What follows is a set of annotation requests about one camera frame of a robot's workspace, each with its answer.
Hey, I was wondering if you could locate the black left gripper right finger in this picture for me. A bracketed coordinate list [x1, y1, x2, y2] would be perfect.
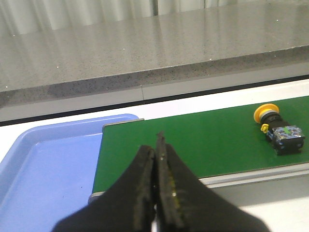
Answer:
[156, 132, 269, 232]

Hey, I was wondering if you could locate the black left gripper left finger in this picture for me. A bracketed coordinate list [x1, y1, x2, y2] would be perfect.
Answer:
[53, 145, 155, 232]

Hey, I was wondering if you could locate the yellow mushroom push button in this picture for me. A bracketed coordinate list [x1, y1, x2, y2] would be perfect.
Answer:
[253, 103, 305, 155]

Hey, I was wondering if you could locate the blue plastic tray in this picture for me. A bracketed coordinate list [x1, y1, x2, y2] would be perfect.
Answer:
[0, 114, 136, 232]

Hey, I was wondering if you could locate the green conveyor belt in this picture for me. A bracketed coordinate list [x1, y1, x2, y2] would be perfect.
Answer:
[92, 104, 309, 193]

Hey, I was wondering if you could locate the grey stone counter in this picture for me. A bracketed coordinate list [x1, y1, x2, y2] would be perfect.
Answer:
[0, 0, 309, 126]

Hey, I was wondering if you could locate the white pleated curtain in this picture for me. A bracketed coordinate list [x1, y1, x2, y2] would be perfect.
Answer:
[0, 0, 252, 37]

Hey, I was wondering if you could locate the aluminium conveyor side rail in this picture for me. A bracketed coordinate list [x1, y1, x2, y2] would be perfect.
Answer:
[88, 162, 309, 203]

